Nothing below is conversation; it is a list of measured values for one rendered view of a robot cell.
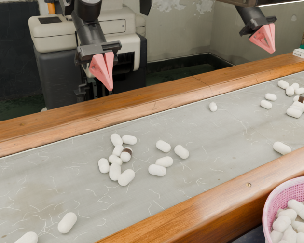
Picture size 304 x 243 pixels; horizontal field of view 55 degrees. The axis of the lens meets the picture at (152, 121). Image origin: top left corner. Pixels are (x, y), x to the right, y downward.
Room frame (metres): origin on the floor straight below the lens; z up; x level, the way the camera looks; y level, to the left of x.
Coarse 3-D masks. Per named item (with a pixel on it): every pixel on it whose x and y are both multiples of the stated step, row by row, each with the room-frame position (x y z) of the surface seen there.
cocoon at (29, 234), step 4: (28, 232) 0.28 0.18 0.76; (32, 232) 0.28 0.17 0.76; (24, 236) 0.27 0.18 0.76; (28, 236) 0.27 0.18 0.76; (32, 236) 0.27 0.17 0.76; (36, 236) 0.28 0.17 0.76; (20, 240) 0.27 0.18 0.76; (24, 240) 0.27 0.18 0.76; (28, 240) 0.27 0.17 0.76; (32, 240) 0.27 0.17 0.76; (36, 240) 0.27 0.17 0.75
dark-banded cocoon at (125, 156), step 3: (126, 147) 0.49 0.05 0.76; (123, 153) 0.47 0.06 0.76; (126, 153) 0.47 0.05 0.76; (120, 156) 0.47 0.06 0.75; (123, 156) 0.46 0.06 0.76; (126, 156) 0.46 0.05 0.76; (129, 156) 0.47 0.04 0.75; (123, 159) 0.46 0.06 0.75; (126, 159) 0.46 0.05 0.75; (129, 159) 0.47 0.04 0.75
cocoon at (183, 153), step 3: (177, 147) 0.49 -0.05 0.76; (180, 147) 0.49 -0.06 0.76; (183, 147) 0.49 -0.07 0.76; (174, 150) 0.49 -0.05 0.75; (177, 150) 0.49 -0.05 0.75; (180, 150) 0.48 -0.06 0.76; (183, 150) 0.48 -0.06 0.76; (186, 150) 0.48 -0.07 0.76; (177, 153) 0.48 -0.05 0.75; (180, 153) 0.48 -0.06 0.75; (183, 153) 0.47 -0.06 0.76; (186, 153) 0.47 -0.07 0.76; (180, 156) 0.47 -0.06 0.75; (183, 156) 0.47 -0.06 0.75; (186, 156) 0.47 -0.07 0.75
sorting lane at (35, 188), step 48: (240, 96) 0.77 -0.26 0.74; (288, 96) 0.77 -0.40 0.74; (48, 144) 0.52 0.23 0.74; (96, 144) 0.53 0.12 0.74; (144, 144) 0.53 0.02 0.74; (192, 144) 0.53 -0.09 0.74; (240, 144) 0.53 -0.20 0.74; (288, 144) 0.53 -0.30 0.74; (0, 192) 0.38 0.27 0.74; (48, 192) 0.38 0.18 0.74; (96, 192) 0.38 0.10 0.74; (144, 192) 0.38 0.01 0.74; (192, 192) 0.38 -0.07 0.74; (0, 240) 0.28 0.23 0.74; (48, 240) 0.28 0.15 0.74; (96, 240) 0.28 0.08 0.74
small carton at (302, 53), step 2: (294, 50) 1.06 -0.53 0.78; (296, 50) 1.06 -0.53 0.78; (298, 50) 1.06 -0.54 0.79; (300, 50) 1.06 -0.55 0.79; (302, 50) 1.06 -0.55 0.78; (294, 52) 1.06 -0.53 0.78; (296, 52) 1.06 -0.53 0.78; (298, 52) 1.05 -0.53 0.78; (300, 52) 1.04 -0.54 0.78; (302, 52) 1.04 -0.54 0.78; (292, 54) 1.07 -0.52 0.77; (294, 54) 1.06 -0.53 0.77; (296, 54) 1.05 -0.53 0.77; (298, 54) 1.05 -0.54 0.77; (300, 54) 1.04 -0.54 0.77; (302, 54) 1.03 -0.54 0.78; (298, 56) 1.05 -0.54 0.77; (300, 56) 1.04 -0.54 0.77; (302, 56) 1.03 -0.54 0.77
